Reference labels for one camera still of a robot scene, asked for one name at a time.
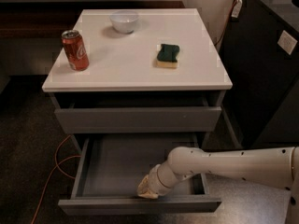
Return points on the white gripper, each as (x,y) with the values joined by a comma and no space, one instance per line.
(154,178)

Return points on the grey cabinet with white top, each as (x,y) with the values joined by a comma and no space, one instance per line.
(123,69)

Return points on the grey top drawer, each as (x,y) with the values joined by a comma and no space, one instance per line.
(159,119)

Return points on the white bowl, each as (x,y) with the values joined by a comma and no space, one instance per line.
(124,21)

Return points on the grey drawer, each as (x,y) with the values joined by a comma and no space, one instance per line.
(112,166)
(159,119)

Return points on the white tag on cable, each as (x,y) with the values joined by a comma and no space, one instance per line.
(236,9)

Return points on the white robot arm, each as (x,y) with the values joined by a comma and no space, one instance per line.
(273,167)

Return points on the black side cabinet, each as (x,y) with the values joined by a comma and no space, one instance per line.
(263,104)

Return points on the dark wooden bench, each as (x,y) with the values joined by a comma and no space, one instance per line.
(50,19)

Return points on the green and yellow sponge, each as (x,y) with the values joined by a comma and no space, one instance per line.
(167,56)

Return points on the red coke can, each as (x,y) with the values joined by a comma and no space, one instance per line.
(74,49)

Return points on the white label on cabinet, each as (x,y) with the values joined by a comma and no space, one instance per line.
(287,42)

